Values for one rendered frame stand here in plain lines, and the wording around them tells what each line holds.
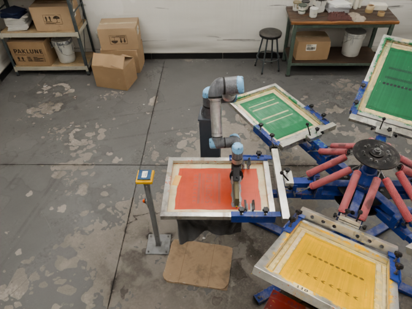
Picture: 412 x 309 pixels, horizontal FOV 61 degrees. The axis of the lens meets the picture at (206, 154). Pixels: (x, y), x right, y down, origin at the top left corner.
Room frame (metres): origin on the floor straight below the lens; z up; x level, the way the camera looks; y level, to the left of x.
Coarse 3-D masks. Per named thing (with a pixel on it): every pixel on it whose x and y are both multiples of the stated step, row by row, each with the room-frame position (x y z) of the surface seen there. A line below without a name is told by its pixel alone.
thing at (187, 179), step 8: (184, 168) 1.97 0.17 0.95; (208, 168) 1.96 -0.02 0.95; (216, 168) 1.96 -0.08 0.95; (184, 176) 1.88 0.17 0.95; (192, 176) 1.88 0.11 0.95; (224, 176) 1.87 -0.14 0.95; (248, 176) 1.86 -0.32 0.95; (256, 176) 1.86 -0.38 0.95; (184, 184) 1.80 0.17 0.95; (192, 184) 1.79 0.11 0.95; (224, 184) 1.78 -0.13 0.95; (240, 184) 1.78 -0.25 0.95; (248, 184) 1.78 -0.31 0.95; (256, 184) 1.78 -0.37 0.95
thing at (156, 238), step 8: (152, 176) 1.89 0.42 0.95; (144, 184) 1.88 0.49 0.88; (152, 200) 1.90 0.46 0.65; (152, 208) 1.88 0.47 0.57; (152, 216) 1.88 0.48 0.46; (152, 224) 1.88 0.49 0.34; (152, 240) 1.93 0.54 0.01; (160, 240) 1.91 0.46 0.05; (168, 240) 1.93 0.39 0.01; (152, 248) 1.85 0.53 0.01; (160, 248) 1.84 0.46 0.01; (168, 248) 1.84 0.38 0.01
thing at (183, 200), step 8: (184, 192) 1.72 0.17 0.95; (192, 192) 1.71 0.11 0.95; (224, 192) 1.71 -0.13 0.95; (248, 192) 1.70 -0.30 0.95; (256, 192) 1.70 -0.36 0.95; (176, 200) 1.64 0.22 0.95; (184, 200) 1.64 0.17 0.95; (224, 200) 1.62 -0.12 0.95; (248, 200) 1.62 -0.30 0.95; (256, 200) 1.62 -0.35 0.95; (176, 208) 1.57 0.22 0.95; (184, 208) 1.56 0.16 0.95; (192, 208) 1.56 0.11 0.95; (200, 208) 1.56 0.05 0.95; (208, 208) 1.56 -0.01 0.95; (216, 208) 1.55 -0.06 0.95; (224, 208) 1.55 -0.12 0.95; (232, 208) 1.55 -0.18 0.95; (248, 208) 1.55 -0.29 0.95; (256, 208) 1.54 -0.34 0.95
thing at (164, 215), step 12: (168, 168) 1.93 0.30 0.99; (264, 168) 1.91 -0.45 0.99; (168, 180) 1.80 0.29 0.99; (168, 192) 1.69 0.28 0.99; (168, 216) 1.47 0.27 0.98; (180, 216) 1.47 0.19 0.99; (192, 216) 1.47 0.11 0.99; (204, 216) 1.46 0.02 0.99; (216, 216) 1.46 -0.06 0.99; (228, 216) 1.46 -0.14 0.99
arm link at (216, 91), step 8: (216, 80) 2.03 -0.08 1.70; (216, 88) 1.99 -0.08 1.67; (208, 96) 1.99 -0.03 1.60; (216, 96) 1.97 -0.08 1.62; (216, 104) 1.95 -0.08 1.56; (216, 112) 1.93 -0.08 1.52; (216, 120) 1.90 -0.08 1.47; (216, 128) 1.88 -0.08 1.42; (216, 136) 1.85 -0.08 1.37; (216, 144) 1.82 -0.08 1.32; (224, 144) 1.83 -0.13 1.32
